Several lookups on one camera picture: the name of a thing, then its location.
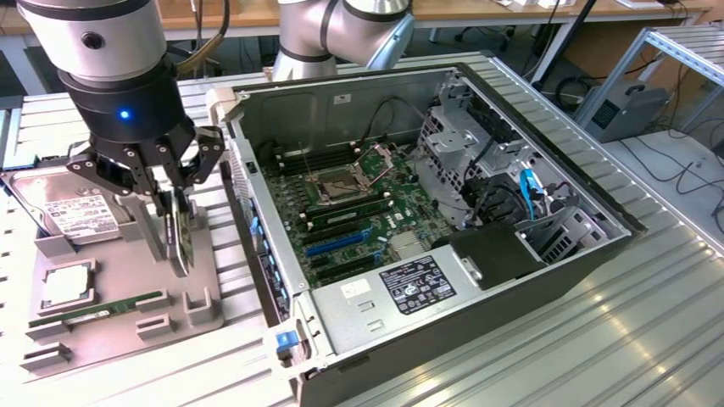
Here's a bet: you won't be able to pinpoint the grey control box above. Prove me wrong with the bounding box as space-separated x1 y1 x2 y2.
582 82 672 143

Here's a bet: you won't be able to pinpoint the wooden desk white frame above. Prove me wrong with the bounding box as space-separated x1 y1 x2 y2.
412 0 714 81
0 0 284 97

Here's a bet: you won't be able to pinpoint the green motherboard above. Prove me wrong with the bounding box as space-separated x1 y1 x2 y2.
263 142 459 289

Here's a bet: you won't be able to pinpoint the hard drive with blue caddy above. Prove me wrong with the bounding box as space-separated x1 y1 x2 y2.
3 152 72 171

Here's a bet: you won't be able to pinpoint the black power wire bundle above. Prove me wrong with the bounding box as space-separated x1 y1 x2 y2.
460 176 526 226

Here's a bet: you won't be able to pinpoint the CPU socket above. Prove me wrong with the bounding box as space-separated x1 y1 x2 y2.
308 169 370 204

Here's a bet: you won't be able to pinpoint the metal socket cover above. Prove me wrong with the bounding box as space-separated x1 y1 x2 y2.
350 142 407 187

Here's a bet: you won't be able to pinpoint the silver chipset heatsink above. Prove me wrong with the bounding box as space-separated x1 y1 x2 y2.
390 235 426 260

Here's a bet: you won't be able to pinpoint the silver disk bay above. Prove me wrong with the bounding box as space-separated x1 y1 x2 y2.
518 203 631 266

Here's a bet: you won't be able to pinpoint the silver hard disk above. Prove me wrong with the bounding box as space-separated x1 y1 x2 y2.
0 163 138 247

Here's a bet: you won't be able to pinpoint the grey parts rack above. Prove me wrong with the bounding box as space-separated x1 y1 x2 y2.
16 190 228 385

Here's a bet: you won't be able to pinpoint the silver drive cage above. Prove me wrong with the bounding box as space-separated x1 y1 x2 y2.
415 75 544 230

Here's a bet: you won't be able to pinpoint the coiled black cable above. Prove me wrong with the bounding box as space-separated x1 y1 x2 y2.
554 75 594 107

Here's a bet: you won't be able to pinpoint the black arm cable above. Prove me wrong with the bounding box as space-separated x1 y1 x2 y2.
174 0 232 81

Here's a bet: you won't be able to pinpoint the graphics card with metal bracket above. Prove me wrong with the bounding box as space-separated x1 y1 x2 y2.
158 186 198 279

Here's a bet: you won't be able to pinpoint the open black PC case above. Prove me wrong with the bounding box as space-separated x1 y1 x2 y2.
204 62 650 407

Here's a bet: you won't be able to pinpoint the silver CPU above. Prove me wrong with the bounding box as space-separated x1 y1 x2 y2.
42 266 95 306

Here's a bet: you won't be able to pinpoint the green RAM stick white label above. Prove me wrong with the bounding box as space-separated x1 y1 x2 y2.
27 292 163 330

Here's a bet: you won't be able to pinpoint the black expansion slot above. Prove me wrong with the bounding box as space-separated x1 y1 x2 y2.
315 261 376 284
312 253 375 275
300 222 376 248

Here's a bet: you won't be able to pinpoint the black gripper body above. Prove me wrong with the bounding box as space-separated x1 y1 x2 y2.
56 57 198 188

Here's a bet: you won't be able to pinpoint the blue case latch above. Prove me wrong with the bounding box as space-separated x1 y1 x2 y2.
272 330 299 353

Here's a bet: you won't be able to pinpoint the blue disk wire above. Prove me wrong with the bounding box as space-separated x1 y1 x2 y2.
518 168 548 224

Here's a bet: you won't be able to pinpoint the aluminium profile frame table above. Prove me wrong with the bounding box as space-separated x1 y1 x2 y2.
574 23 724 141

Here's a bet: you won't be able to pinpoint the black plastic shroud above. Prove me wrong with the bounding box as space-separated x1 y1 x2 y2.
432 222 550 292

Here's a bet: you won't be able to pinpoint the silver power supply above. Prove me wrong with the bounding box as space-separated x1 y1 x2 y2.
304 245 488 357

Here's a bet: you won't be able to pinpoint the installed green RAM stick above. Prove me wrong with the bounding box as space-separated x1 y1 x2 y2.
306 201 394 228

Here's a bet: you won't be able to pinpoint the blue expansion slot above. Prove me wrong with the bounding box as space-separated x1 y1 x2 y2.
306 235 379 257

